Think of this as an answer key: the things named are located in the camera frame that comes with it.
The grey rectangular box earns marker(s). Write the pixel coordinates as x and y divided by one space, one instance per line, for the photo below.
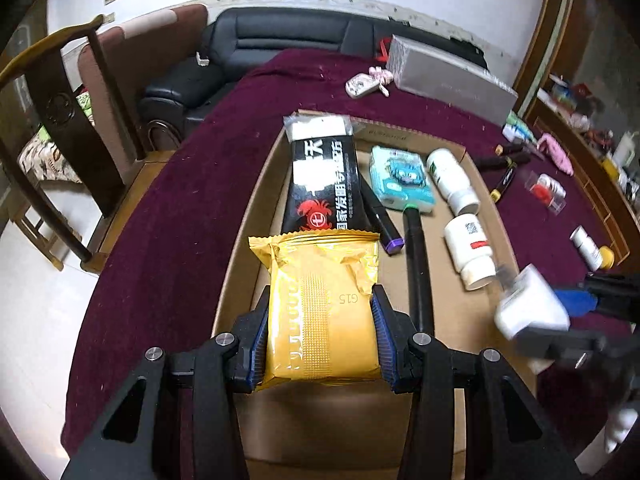
436 74

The wooden chair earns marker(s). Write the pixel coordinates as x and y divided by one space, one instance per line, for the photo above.
78 141

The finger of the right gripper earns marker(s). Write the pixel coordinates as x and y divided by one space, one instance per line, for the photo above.
577 346
613 295

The toothpaste tube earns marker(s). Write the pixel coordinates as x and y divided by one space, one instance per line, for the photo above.
516 135

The clear plastic case red item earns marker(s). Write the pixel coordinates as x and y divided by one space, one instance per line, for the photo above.
546 190

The black leather sofa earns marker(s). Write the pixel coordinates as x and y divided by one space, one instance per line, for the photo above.
174 104

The black snack packet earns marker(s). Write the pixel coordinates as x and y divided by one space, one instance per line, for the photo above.
324 191

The purple bed cover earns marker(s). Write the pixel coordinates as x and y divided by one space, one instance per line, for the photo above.
163 279

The cardboard box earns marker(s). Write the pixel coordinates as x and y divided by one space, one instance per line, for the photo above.
506 435

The white car key fob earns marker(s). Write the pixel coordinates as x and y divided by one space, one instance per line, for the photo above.
377 79

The black marker pen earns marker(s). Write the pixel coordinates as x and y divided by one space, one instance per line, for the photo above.
494 163
498 191
509 149

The red bag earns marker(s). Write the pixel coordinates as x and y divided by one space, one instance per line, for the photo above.
383 50

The black marker green tip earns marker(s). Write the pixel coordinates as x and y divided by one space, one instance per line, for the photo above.
420 296

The black marker purple cap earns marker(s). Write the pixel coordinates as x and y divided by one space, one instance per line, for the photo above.
390 239

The white pill bottle green label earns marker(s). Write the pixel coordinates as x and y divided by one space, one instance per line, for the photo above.
452 182

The white power adapter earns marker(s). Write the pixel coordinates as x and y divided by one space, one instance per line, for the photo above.
527 300

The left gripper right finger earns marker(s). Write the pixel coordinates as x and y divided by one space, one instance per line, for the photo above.
417 363

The white pill bottle red band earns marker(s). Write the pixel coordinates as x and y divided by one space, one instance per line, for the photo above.
470 251

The black marker pen upper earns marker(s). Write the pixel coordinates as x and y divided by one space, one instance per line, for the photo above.
509 149

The blue tissue pack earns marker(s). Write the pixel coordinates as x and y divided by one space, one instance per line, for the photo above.
399 180

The black marker pen lower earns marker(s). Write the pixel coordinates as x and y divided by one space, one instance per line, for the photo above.
494 163

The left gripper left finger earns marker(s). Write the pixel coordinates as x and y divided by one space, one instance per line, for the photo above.
232 362

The maroon armchair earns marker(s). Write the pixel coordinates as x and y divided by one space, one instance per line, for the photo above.
136 52

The yellow foil snack packet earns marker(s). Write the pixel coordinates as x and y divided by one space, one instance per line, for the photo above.
320 324

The pink cloth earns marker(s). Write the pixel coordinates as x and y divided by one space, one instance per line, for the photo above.
548 145

